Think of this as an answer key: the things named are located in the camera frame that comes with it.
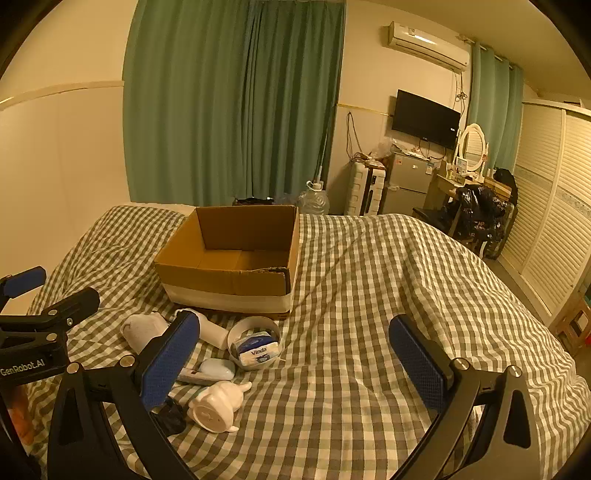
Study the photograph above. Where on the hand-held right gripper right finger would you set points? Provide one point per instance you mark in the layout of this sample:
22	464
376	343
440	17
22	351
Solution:
418	362

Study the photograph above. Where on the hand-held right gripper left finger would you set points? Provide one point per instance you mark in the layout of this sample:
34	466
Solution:
170	357

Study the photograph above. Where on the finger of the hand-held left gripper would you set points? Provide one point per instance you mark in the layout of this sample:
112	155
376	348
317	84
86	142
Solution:
25	279
69	305

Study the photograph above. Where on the white remote control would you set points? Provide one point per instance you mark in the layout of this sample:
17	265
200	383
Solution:
194	377

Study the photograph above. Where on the white sock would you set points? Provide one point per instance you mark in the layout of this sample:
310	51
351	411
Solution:
138	330

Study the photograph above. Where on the white earbuds case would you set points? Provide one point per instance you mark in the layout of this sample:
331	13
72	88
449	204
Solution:
217	368

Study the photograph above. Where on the white plastic bottle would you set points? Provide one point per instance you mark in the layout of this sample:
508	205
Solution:
212	333

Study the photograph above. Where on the black cloth item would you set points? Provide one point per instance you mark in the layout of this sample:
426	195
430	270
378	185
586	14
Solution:
173	419

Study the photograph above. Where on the white tape roll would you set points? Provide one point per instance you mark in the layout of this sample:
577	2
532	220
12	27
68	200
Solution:
251	323

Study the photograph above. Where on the blue tissue packet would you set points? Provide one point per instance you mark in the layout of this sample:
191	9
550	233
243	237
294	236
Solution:
258	350

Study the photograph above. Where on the brown cardboard box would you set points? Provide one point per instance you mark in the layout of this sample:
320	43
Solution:
221	277

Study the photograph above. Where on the person's left forearm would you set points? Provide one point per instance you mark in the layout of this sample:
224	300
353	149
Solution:
21	410

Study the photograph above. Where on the green checked blanket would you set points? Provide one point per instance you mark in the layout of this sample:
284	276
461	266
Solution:
346	323

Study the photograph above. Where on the black chair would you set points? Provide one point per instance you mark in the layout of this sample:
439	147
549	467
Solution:
429	216

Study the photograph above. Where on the small brown carton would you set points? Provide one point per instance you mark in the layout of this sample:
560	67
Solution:
572	323

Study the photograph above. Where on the pile of black clothes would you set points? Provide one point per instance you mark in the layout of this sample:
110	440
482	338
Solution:
480	207

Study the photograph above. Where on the wooden dressing table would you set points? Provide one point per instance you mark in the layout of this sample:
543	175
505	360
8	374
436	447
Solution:
438	194

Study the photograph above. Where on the black floor bag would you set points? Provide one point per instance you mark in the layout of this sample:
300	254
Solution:
251	201

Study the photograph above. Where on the grey small fridge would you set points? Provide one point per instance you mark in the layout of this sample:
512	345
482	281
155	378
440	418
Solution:
406	184

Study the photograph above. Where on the white ribbed suitcase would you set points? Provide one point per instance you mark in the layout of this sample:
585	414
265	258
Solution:
364	189

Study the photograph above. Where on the clear water jug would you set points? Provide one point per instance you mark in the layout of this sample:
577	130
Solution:
314	201

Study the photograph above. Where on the crumpled clear plastic bag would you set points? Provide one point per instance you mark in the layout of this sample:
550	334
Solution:
286	201

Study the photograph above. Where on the black handbag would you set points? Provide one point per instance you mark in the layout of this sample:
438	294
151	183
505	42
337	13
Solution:
503	177

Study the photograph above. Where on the white louvred wardrobe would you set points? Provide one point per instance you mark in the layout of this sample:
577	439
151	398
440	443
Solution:
554	207

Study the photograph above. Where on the white oval vanity mirror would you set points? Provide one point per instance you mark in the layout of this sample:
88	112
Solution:
471	143

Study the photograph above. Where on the white pole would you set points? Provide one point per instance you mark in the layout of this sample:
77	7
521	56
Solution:
322	152

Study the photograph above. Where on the narrow green curtain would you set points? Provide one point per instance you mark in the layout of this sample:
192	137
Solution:
496	115

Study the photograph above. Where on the wide green curtain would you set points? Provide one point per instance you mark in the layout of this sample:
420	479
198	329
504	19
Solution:
231	92

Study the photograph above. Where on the white air conditioner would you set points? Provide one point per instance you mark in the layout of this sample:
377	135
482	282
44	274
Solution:
425	44

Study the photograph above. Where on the black wall television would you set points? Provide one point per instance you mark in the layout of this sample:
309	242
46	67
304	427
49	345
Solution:
425	117

